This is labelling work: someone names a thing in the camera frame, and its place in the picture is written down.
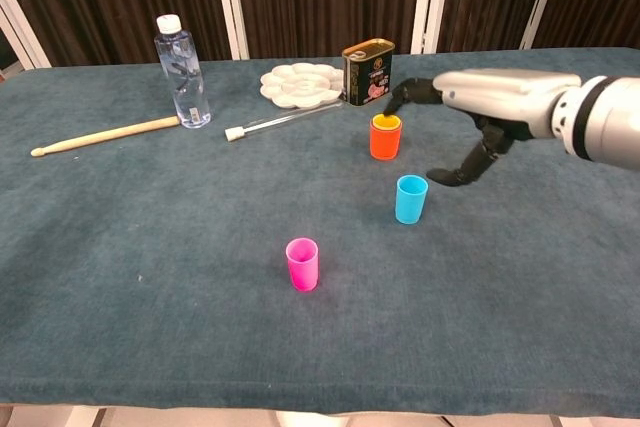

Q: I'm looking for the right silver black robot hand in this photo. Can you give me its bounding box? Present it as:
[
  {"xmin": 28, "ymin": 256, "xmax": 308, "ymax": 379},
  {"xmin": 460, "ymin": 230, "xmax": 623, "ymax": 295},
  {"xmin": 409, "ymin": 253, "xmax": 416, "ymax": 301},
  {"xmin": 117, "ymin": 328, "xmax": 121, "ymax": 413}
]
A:
[{"xmin": 382, "ymin": 68, "xmax": 584, "ymax": 188}]

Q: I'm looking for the blue plastic cup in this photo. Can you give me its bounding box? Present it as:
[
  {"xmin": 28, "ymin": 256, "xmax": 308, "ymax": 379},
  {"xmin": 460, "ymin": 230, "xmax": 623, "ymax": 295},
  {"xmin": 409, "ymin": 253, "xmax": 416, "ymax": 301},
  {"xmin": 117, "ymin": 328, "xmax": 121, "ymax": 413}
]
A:
[{"xmin": 394, "ymin": 174, "xmax": 430, "ymax": 226}]

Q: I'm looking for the pink plastic cup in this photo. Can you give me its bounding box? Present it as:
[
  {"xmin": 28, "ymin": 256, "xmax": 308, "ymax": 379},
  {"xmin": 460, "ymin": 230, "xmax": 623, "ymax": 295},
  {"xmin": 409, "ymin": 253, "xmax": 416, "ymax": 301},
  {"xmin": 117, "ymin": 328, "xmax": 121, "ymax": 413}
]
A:
[{"xmin": 285, "ymin": 237, "xmax": 320, "ymax": 293}]

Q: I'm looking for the orange plastic cup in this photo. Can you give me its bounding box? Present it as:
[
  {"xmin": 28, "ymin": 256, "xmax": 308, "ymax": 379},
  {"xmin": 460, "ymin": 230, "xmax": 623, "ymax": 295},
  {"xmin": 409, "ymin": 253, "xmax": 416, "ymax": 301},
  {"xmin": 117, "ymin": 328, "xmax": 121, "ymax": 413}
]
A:
[{"xmin": 368, "ymin": 114, "xmax": 404, "ymax": 162}]

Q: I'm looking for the gold black luncheon meat can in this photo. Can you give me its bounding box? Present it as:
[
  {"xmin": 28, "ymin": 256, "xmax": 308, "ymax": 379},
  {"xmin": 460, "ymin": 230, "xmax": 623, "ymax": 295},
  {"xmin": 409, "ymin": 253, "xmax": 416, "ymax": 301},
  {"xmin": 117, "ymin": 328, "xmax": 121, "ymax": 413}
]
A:
[{"xmin": 341, "ymin": 37, "xmax": 396, "ymax": 108}]

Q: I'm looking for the white flower paint palette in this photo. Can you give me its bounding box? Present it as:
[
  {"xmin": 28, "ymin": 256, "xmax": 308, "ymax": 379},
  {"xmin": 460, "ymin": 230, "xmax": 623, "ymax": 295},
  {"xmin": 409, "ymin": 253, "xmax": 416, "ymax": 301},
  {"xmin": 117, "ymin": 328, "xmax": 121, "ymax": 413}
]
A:
[{"xmin": 259, "ymin": 62, "xmax": 346, "ymax": 110}]

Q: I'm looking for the glass test tube white stopper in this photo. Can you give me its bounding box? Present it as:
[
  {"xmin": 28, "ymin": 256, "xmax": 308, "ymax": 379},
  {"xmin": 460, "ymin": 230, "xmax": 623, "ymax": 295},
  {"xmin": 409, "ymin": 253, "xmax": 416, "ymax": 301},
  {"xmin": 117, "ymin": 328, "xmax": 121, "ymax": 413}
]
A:
[{"xmin": 224, "ymin": 101, "xmax": 345, "ymax": 143}]

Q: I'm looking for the clear plastic water bottle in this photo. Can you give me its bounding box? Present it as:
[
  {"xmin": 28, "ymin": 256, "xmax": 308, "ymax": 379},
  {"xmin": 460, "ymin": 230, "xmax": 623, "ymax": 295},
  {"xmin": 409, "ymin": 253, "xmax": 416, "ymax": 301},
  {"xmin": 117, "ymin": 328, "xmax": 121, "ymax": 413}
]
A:
[{"xmin": 153, "ymin": 13, "xmax": 212, "ymax": 130}]

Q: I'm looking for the teal table cloth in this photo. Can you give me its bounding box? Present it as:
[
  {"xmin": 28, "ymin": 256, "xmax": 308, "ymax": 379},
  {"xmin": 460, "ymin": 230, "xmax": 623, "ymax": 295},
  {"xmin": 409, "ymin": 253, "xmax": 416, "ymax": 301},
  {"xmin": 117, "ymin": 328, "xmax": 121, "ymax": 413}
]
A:
[{"xmin": 0, "ymin": 46, "xmax": 640, "ymax": 418}]

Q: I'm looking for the wooden drumstick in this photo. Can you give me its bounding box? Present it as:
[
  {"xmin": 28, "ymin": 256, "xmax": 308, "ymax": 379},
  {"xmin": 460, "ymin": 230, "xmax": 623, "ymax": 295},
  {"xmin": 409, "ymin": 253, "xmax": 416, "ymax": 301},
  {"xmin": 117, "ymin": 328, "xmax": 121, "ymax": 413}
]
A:
[{"xmin": 30, "ymin": 115, "xmax": 181, "ymax": 158}]

